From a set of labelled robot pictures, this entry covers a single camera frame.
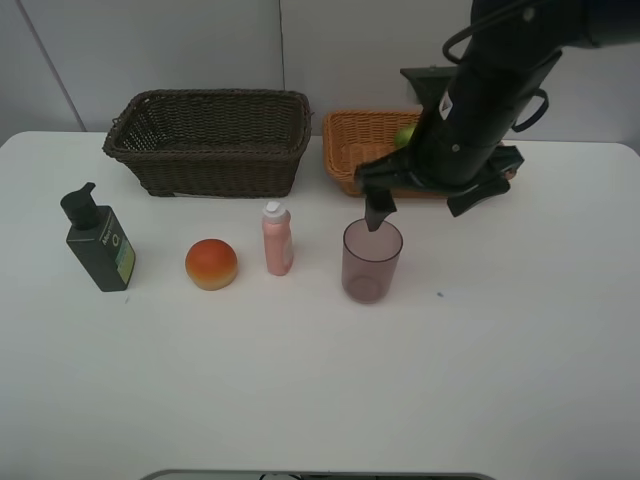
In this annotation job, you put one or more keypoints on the black pump dispenser bottle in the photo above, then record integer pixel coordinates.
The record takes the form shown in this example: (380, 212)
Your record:
(98, 240)

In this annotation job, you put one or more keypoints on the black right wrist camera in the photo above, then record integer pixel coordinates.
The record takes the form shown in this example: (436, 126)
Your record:
(428, 83)

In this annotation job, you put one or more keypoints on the green lime fruit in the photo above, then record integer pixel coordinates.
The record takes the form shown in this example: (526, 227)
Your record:
(403, 136)

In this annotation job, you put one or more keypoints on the orange round bread bun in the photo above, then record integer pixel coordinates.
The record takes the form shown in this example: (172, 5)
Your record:
(211, 264)

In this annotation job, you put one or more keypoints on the light tan wicker basket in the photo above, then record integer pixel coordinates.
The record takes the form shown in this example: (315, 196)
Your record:
(355, 137)

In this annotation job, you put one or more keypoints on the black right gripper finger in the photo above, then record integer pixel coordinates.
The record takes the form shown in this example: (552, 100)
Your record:
(459, 205)
(379, 204)

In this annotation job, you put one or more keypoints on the translucent pink plastic cup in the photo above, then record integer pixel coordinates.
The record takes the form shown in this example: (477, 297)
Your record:
(369, 260)

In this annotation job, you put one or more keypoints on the dark brown wicker basket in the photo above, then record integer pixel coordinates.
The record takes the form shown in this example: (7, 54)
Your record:
(227, 143)

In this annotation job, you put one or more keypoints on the pink squeeze bottle white cap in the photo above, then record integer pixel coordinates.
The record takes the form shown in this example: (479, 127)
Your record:
(277, 236)

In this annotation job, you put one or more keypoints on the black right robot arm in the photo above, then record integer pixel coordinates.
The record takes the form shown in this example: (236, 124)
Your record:
(501, 61)

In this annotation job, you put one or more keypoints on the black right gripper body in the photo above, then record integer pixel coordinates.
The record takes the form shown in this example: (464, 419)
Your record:
(434, 163)

